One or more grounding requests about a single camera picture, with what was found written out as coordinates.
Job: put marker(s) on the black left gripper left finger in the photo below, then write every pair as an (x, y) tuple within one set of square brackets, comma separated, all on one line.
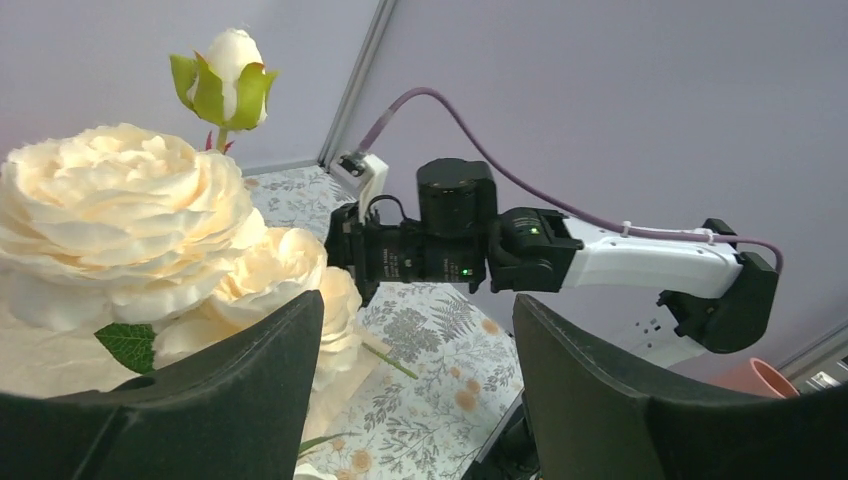
[(235, 410)]

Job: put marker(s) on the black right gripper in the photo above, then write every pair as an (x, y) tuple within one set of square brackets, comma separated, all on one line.
[(448, 244)]

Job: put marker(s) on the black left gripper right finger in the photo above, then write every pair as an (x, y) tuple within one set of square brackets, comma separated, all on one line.
[(599, 412)]

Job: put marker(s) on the cream white rose stem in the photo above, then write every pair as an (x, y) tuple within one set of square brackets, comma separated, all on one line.
[(124, 226)]

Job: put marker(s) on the beige kraft wrapping paper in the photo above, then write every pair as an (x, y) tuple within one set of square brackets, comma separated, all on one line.
[(41, 363)]

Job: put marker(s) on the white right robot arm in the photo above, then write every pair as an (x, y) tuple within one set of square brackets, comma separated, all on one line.
[(712, 297)]

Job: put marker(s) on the floral patterned table mat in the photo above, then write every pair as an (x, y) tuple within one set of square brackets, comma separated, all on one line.
[(426, 409)]

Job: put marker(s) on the terracotta pot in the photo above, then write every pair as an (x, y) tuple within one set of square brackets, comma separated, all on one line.
[(756, 377)]

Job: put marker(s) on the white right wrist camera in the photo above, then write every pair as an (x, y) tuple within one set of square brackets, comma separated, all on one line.
[(364, 175)]

